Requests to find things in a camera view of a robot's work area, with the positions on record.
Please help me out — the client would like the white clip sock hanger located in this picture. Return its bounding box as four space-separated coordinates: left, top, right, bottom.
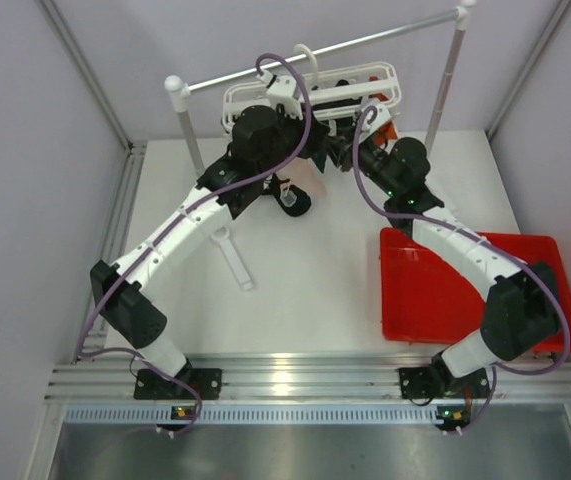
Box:
221 44 400 133

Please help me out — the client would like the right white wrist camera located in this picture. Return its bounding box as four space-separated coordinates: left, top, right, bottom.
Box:
363 103 392 134

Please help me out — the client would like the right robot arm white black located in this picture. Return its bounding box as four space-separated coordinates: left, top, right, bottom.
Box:
329 133 569 397

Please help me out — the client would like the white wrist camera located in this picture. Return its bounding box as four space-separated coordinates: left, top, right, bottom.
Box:
363 103 392 134
257 71 303 119

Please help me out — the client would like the pink sock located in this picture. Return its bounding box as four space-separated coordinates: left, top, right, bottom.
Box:
282 158 327 197

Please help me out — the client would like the grey slotted cable duct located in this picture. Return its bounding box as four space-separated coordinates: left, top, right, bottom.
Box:
64 404 471 425

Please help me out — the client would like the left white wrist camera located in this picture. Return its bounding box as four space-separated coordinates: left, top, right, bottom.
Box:
257 71 303 119

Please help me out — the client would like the aluminium rail frame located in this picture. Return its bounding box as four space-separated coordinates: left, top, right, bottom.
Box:
45 352 571 403

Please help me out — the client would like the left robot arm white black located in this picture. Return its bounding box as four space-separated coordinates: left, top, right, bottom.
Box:
88 101 328 397

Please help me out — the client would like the white metal drying rack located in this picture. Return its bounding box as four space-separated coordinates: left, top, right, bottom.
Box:
164 0 479 294

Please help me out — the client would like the dark teal sock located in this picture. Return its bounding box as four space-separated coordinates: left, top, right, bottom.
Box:
312 148 328 174

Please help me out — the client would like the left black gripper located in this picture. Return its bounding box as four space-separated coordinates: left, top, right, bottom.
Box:
256 102 328 177

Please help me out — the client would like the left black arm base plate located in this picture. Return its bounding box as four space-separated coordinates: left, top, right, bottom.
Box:
133 367 223 402

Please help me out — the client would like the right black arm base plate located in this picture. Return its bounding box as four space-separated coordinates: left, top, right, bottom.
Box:
398 366 490 401

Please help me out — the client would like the black sock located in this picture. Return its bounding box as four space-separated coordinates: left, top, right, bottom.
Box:
263 175 312 218

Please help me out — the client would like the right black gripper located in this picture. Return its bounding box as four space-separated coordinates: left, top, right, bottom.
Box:
322 126 401 199

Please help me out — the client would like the orange sock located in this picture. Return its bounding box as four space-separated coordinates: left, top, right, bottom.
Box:
366 73 402 146

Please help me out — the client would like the red plastic tray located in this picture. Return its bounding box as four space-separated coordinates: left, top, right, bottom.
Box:
379 227 571 351

